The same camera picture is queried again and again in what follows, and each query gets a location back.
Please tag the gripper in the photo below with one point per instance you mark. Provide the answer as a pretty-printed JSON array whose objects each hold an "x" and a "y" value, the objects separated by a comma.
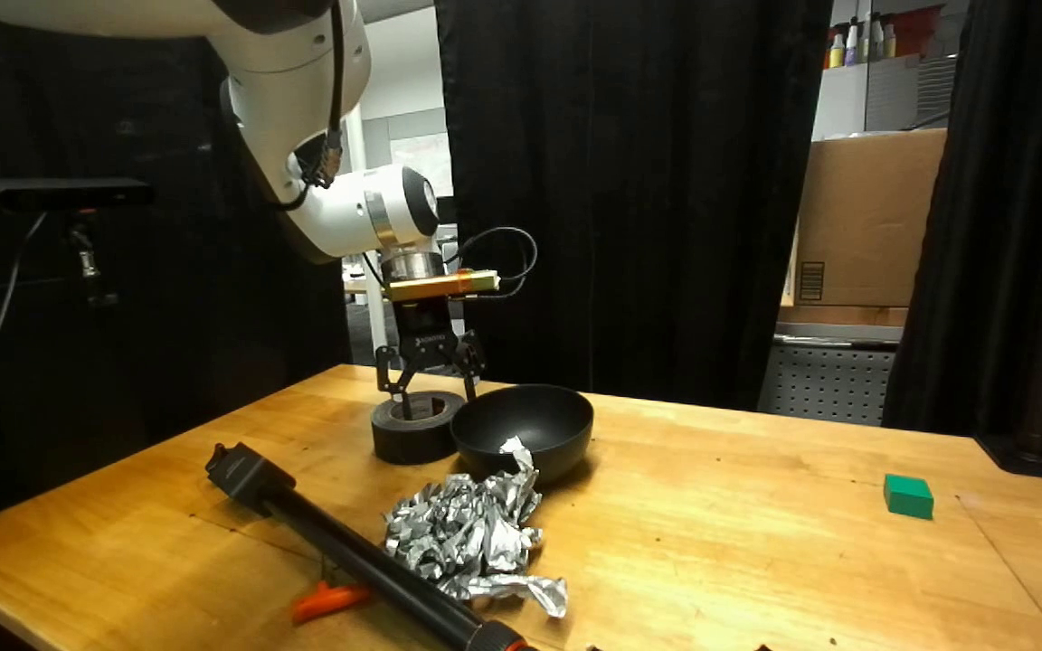
[{"x": 426, "y": 330}]

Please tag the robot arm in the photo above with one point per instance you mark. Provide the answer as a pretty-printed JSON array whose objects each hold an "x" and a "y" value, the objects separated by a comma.
[{"x": 295, "y": 99}]

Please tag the black tape roll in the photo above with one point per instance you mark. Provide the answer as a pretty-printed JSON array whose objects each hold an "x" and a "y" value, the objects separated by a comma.
[{"x": 412, "y": 438}]

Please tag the black bowl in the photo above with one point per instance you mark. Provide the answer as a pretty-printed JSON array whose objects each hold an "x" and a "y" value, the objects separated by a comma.
[{"x": 530, "y": 434}]

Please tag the crumpled aluminium foil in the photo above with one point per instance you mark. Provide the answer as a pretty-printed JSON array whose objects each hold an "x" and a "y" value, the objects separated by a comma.
[{"x": 471, "y": 533}]

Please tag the black pole stand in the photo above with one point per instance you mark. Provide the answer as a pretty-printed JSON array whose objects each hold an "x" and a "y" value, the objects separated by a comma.
[{"x": 349, "y": 542}]

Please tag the black curtain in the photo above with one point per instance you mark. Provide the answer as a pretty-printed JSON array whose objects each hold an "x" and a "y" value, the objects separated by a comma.
[
  {"x": 629, "y": 181},
  {"x": 1000, "y": 226},
  {"x": 168, "y": 344}
]

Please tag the perforated metal cabinet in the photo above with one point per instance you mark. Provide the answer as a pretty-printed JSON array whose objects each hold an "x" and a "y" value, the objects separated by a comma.
[{"x": 828, "y": 380}]

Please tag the cardboard box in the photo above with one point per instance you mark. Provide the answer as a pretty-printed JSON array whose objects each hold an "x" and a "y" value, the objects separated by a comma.
[{"x": 865, "y": 217}]

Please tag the green block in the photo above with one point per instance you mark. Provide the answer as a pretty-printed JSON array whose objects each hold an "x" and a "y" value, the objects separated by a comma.
[{"x": 908, "y": 497}]

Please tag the row of bottles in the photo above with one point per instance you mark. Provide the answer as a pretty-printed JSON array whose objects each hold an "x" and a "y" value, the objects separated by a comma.
[{"x": 860, "y": 45}]

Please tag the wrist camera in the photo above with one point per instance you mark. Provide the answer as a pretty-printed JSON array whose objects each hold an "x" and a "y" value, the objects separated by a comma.
[{"x": 435, "y": 285}]

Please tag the camera on mount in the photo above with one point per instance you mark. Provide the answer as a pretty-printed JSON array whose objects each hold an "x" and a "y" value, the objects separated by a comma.
[{"x": 60, "y": 193}]

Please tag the black stand with base plate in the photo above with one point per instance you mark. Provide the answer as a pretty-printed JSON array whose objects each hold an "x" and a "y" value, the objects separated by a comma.
[{"x": 1037, "y": 448}]

